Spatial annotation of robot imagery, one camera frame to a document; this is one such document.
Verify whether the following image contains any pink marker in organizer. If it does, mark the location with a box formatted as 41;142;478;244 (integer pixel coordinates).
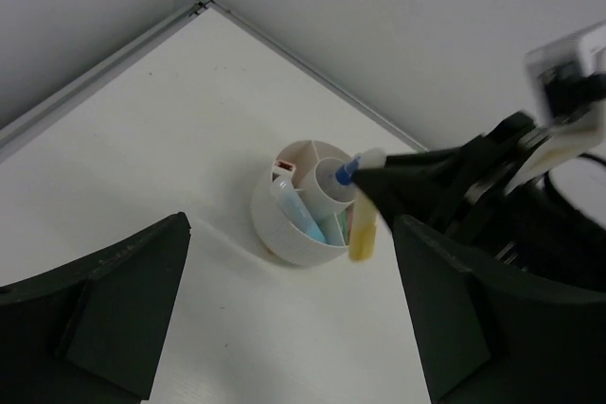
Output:
344;204;354;244

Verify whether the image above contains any yellow highlighter marker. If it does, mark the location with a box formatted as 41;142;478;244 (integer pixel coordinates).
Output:
348;147;385;263

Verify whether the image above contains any aluminium table edge rail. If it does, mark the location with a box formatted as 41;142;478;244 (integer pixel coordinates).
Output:
1;1;420;153

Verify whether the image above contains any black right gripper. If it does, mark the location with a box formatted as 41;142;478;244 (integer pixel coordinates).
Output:
353;113;605;290

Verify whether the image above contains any green highlighter marker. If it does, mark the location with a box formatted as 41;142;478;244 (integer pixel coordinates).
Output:
318;215;346;247

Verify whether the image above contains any blue highlighter marker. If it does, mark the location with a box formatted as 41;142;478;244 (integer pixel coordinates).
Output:
270;177;326;244

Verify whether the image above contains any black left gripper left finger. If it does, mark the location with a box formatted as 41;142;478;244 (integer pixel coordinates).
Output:
1;212;190;403

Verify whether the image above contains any clear blue-capped glue bottle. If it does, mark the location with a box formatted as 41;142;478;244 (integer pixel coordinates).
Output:
334;154;362;186

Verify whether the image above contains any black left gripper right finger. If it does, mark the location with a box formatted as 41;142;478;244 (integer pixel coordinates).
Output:
393;216;605;403

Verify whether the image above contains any white round divided organizer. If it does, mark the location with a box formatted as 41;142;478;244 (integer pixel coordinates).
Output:
251;140;359;268

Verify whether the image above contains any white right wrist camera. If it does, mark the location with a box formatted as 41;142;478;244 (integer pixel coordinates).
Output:
509;22;605;188

